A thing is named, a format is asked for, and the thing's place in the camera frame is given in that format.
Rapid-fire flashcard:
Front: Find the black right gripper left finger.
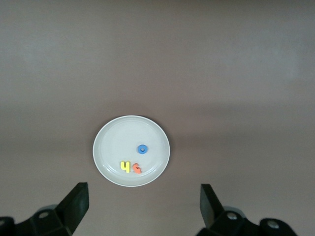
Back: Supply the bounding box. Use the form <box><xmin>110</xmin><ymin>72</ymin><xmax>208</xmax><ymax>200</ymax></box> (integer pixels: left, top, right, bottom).
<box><xmin>0</xmin><ymin>182</ymin><xmax>89</xmax><ymax>236</ymax></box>

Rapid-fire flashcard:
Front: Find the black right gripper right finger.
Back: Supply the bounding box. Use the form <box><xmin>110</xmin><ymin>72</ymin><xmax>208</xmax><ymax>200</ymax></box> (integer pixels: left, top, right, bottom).
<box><xmin>194</xmin><ymin>183</ymin><xmax>298</xmax><ymax>236</ymax></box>

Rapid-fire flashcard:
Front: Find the yellow foam letter h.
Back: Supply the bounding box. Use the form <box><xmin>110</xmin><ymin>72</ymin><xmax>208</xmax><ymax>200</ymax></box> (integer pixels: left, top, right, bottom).
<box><xmin>120</xmin><ymin>160</ymin><xmax>131</xmax><ymax>174</ymax></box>

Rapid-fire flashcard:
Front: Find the beige brown plate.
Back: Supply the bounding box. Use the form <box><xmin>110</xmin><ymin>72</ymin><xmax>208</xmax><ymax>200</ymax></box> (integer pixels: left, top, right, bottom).
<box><xmin>92</xmin><ymin>115</ymin><xmax>171</xmax><ymax>187</ymax></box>

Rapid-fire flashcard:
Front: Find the brown table cover sheet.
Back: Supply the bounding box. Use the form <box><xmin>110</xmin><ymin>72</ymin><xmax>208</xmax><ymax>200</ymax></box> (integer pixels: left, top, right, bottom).
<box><xmin>0</xmin><ymin>0</ymin><xmax>315</xmax><ymax>236</ymax></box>

